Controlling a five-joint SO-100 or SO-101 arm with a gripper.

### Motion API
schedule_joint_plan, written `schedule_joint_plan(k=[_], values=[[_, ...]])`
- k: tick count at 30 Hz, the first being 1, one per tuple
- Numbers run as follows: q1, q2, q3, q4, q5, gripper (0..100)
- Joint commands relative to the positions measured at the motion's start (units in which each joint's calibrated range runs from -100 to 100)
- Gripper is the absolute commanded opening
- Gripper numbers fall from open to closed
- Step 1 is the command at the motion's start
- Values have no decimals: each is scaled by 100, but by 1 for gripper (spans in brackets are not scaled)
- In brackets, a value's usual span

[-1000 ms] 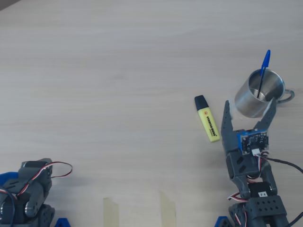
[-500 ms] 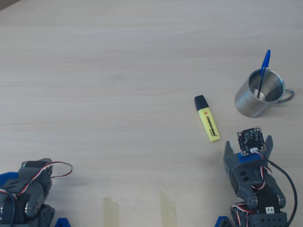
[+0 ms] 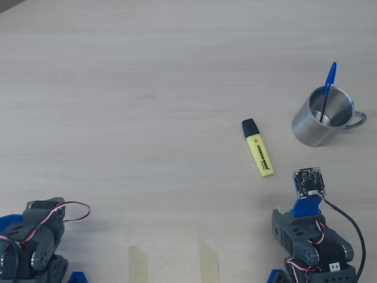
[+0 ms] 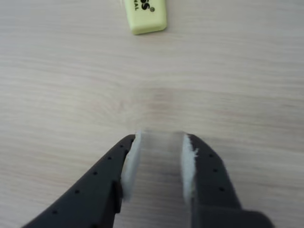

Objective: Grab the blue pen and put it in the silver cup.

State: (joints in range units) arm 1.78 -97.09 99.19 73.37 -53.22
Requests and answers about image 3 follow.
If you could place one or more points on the grey gripper black motor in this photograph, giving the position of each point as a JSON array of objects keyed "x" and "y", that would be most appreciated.
[{"x": 278, "y": 227}]

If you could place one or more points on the blue ballpoint pen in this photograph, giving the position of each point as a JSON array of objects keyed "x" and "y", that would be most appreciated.
[{"x": 331, "y": 73}]

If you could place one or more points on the grey follower robot arm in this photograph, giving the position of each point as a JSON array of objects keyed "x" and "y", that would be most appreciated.
[{"x": 330, "y": 256}]

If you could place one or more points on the blue leader arm base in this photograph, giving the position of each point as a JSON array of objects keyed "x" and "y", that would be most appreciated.
[{"x": 9, "y": 219}]

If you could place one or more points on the blue follower arm base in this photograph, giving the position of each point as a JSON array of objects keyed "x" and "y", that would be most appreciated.
[{"x": 277, "y": 278}]

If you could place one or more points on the silver metal cup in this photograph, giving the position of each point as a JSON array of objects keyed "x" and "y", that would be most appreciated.
[{"x": 309, "y": 129}]

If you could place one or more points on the pale yellow masking tape strip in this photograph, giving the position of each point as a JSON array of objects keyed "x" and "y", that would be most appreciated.
[
  {"x": 138, "y": 265},
  {"x": 209, "y": 261}
]

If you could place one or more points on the yellow highlighter black cap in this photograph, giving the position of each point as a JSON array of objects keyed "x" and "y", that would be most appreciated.
[{"x": 259, "y": 150}]

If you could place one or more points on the blue camera mount bracket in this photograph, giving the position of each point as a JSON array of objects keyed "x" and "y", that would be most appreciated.
[{"x": 306, "y": 207}]

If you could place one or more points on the small wrist camera board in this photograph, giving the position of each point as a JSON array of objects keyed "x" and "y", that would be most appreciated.
[{"x": 309, "y": 181}]

